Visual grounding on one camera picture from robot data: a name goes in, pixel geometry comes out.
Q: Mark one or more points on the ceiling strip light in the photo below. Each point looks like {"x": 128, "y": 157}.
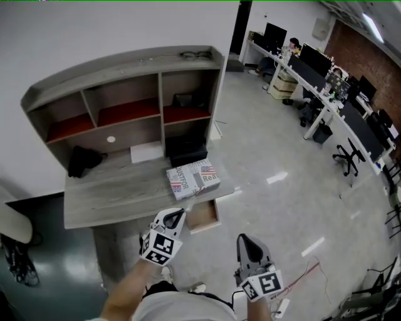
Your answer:
{"x": 373, "y": 26}

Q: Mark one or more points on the flag print cardboard box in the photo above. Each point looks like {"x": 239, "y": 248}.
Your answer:
{"x": 191, "y": 178}

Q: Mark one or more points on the white power strip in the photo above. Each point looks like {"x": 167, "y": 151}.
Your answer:
{"x": 282, "y": 307}

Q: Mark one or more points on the black waste bin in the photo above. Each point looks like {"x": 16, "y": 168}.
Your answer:
{"x": 322, "y": 134}

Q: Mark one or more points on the person's right forearm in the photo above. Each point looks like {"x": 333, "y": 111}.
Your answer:
{"x": 255, "y": 310}

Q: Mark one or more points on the white curved furniture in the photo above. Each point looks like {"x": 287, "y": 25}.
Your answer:
{"x": 14, "y": 221}

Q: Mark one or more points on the grey wall panel box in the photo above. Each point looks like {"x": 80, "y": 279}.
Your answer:
{"x": 320, "y": 28}

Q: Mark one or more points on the black eyeglasses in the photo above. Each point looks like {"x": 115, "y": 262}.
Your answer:
{"x": 195, "y": 55}

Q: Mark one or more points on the long white office desk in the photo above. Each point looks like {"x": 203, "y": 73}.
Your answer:
{"x": 332, "y": 108}

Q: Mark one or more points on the monitor with stickers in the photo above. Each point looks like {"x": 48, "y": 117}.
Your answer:
{"x": 337, "y": 84}

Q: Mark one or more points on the wide black monitor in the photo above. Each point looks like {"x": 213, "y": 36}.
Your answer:
{"x": 314, "y": 59}

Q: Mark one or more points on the large black monitor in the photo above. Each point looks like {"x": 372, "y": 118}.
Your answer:
{"x": 275, "y": 37}

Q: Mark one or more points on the black cloth bag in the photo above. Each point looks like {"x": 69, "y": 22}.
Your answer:
{"x": 83, "y": 161}

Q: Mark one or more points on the person's left forearm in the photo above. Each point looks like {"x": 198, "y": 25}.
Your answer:
{"x": 125, "y": 291}

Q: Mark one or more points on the small black monitor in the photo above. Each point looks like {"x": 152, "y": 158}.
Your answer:
{"x": 367, "y": 87}

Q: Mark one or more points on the black box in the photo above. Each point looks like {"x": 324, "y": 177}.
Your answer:
{"x": 188, "y": 150}

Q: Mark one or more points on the small black case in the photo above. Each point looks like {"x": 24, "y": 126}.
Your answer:
{"x": 182, "y": 100}

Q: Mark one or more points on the person's white shirt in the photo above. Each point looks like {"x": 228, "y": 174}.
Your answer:
{"x": 185, "y": 308}

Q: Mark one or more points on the grey wooden shelf hutch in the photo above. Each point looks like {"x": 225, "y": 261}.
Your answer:
{"x": 125, "y": 94}

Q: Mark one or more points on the black desk partition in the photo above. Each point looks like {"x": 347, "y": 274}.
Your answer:
{"x": 361, "y": 130}
{"x": 305, "y": 73}

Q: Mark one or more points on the person's white shoe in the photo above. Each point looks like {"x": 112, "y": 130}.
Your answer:
{"x": 197, "y": 286}
{"x": 167, "y": 273}

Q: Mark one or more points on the wooden desk drawer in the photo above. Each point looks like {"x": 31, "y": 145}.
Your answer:
{"x": 203, "y": 216}

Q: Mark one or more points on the black office chair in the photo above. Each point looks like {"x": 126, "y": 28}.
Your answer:
{"x": 351, "y": 156}

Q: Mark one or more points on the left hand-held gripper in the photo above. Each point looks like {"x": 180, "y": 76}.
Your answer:
{"x": 163, "y": 246}

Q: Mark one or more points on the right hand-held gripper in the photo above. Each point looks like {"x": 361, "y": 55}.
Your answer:
{"x": 263, "y": 282}

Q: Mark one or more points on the person's black shorts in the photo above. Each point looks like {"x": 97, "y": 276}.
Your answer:
{"x": 158, "y": 286}

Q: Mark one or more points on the black metal stand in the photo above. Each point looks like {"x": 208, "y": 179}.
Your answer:
{"x": 372, "y": 294}

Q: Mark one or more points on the stacked cardboard boxes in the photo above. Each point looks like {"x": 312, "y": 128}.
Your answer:
{"x": 282, "y": 86}

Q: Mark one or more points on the grey wooden desk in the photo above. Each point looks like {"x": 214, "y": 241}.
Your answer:
{"x": 119, "y": 194}

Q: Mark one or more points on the white paper sheet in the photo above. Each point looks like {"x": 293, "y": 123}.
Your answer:
{"x": 145, "y": 152}

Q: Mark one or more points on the black pillar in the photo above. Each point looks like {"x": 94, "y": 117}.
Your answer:
{"x": 239, "y": 28}

